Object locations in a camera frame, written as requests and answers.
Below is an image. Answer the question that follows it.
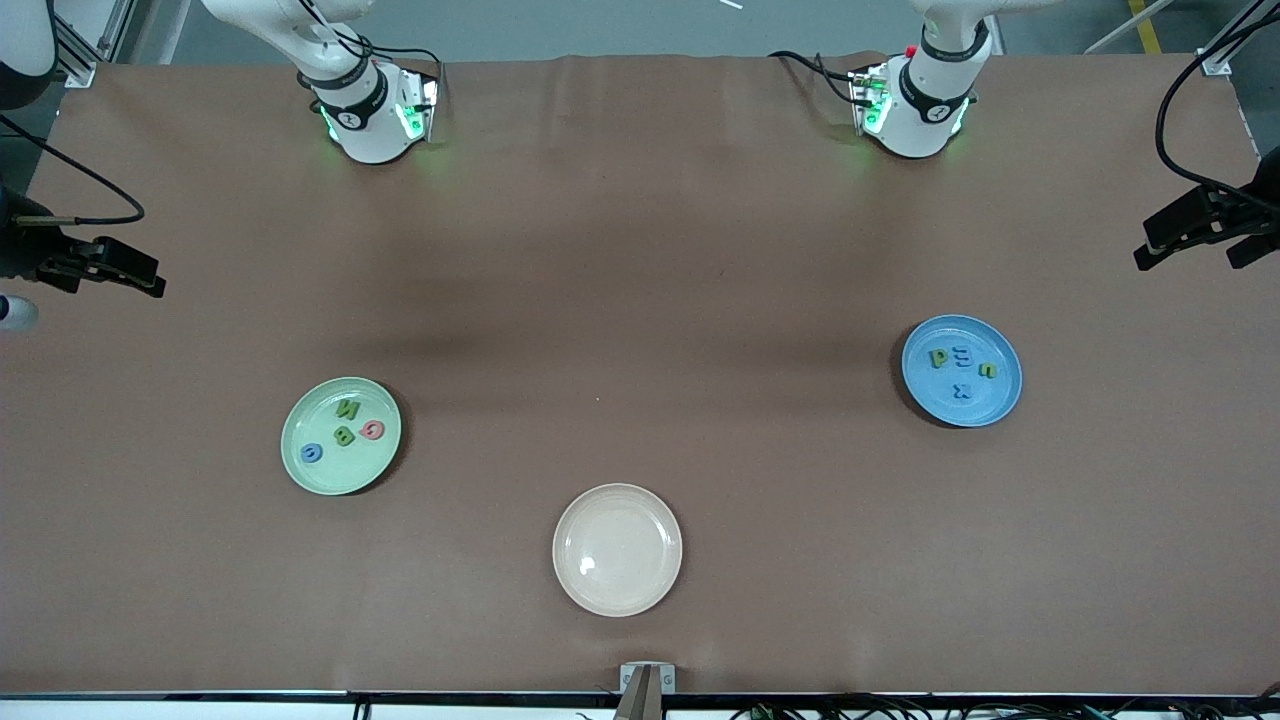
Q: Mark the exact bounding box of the blue plate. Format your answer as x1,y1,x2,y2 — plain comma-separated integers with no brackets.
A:
901,314,1024,429

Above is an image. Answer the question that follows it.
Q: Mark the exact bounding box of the green plate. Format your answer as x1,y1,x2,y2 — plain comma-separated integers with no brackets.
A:
280,377,403,497

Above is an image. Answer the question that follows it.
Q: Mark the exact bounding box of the brown table cover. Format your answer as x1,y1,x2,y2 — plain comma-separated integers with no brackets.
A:
0,52,1280,696

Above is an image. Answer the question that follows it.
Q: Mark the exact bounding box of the beige plate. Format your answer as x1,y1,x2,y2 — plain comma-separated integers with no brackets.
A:
552,483,684,618

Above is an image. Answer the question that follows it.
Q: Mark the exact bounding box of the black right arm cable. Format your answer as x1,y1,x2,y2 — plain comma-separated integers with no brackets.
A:
0,112,146,226

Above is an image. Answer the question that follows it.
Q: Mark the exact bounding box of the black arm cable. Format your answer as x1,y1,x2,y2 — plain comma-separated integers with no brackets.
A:
0,112,146,226
1156,8,1280,216

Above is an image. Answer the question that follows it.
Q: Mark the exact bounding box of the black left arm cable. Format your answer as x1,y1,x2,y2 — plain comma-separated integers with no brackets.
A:
1156,8,1280,216

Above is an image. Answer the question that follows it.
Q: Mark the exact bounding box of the aluminium frame profile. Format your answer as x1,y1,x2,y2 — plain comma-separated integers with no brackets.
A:
1197,0,1271,77
50,0,136,89

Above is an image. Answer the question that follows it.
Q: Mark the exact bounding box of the thin white cable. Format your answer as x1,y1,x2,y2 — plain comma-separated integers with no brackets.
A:
1083,0,1176,54

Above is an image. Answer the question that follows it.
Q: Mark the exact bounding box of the black right base cable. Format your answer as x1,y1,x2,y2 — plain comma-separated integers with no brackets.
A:
296,0,448,106

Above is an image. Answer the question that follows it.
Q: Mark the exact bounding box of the black base cable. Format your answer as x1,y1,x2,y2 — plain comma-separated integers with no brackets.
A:
296,0,448,106
768,48,886,109

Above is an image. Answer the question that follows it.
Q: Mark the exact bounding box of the black left base cable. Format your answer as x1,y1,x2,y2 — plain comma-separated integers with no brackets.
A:
768,48,886,109

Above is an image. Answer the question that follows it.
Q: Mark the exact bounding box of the grey metal mounting bracket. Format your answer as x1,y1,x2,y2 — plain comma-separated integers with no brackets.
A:
619,662,677,695

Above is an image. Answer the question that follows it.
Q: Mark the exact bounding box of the grey camera stand pole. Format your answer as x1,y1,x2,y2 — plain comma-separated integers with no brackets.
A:
612,668,666,720

